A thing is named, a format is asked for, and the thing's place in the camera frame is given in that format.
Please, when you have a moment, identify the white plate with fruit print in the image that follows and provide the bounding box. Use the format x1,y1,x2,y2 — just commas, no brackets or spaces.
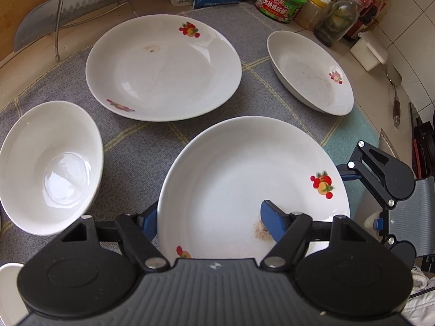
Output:
157,116,350,261

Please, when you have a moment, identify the white deep plate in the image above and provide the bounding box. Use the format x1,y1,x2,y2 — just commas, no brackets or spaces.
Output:
267,30,354,116

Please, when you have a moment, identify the plain white bowl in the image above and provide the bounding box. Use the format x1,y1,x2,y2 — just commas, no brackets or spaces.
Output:
1,101,104,236

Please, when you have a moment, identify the white plate with stain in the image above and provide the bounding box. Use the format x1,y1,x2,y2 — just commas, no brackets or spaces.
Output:
86,14,242,122

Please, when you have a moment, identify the grey checked dish mat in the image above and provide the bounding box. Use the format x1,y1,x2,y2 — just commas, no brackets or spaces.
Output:
1,4,337,221

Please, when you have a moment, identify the metal spatula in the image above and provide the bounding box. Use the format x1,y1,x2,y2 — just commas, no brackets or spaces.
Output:
386,62,403,128

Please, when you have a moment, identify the white plastic box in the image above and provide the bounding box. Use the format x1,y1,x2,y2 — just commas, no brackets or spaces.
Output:
350,32,389,72

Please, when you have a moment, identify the clear glass pickle bottle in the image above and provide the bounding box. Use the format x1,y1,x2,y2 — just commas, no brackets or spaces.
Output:
313,0,359,47

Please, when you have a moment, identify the yellow lid spice jar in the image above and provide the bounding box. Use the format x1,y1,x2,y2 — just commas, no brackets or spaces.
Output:
294,0,330,30

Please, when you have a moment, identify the red cap sauce bottle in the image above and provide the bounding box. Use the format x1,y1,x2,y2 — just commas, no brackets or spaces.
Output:
344,0,372,41

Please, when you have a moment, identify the green lid sauce jar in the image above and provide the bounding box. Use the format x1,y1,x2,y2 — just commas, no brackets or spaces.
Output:
255,0,307,24

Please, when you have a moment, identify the white drawstring cloth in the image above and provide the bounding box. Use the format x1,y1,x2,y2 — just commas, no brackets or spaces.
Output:
402,267,435,326

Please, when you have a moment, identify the wire rack stand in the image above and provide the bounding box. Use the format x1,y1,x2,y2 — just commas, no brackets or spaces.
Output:
54,0,139,64

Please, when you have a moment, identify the steel kitchen knife black handle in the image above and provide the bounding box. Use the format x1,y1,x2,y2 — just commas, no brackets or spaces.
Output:
13,0,124,52

